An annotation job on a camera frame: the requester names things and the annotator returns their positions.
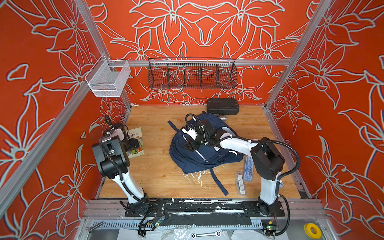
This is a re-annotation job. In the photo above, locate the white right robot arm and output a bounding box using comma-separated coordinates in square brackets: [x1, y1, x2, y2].
[182, 122, 301, 216]

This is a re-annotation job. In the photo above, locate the white wire wall basket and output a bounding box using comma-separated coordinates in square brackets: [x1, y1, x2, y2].
[85, 55, 131, 97]

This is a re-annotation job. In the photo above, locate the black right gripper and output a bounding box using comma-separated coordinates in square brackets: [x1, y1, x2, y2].
[179, 133, 210, 152]

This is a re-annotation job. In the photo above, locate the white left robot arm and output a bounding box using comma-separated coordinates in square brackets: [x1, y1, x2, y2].
[92, 124, 151, 205]

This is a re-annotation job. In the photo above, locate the black plastic tool case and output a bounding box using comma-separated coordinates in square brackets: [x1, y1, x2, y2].
[207, 98, 240, 115]

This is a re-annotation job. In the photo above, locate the Chinese history picture book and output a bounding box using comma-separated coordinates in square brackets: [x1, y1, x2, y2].
[127, 128, 144, 159]

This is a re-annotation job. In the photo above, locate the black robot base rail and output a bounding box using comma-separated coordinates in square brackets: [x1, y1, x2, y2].
[119, 198, 285, 218]

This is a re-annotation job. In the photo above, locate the clear pencil case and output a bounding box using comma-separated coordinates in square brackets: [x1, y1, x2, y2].
[235, 171, 246, 196]

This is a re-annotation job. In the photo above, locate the yellow tape roll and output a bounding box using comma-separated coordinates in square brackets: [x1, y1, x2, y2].
[304, 223, 322, 239]

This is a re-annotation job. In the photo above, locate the blue stationery set pack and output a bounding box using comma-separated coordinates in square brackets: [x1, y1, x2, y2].
[243, 156, 254, 182]

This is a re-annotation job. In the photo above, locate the navy blue student backpack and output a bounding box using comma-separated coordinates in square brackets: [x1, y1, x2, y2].
[168, 112, 244, 196]

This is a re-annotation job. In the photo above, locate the black wire wall basket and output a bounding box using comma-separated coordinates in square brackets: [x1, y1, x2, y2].
[148, 57, 238, 90]

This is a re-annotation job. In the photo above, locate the silver combination wrench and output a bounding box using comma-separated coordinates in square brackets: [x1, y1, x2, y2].
[191, 231, 222, 239]

